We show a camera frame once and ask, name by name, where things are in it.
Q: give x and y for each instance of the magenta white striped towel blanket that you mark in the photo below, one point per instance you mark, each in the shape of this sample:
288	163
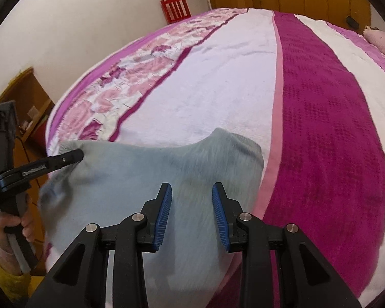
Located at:
308	118

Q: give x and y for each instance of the pink quilt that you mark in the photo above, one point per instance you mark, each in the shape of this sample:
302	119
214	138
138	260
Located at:
383	40

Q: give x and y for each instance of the red chair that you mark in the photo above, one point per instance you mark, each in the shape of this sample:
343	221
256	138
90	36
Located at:
175	8

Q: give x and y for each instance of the grey pants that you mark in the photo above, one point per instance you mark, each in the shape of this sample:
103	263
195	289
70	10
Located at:
122	183

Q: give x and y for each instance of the floral bed cover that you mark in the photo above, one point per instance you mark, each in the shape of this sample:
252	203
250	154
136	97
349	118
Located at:
115	93

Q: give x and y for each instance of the person's left forearm yellow sleeve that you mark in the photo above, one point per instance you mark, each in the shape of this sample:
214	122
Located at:
3	276

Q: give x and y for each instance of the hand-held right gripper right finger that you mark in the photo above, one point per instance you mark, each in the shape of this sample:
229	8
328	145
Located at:
219	218

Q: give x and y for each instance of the wooden side table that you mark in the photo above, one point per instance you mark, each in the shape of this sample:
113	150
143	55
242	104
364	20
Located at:
25	96

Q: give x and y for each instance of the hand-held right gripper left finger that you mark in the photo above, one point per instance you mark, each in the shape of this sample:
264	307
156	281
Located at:
164	218

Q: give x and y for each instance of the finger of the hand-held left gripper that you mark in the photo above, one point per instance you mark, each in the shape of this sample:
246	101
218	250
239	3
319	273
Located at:
61	159

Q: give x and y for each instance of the small black device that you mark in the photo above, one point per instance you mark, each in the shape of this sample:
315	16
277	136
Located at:
351	21

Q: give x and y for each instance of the person's left hand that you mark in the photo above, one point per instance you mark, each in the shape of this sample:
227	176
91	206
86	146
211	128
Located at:
0	231

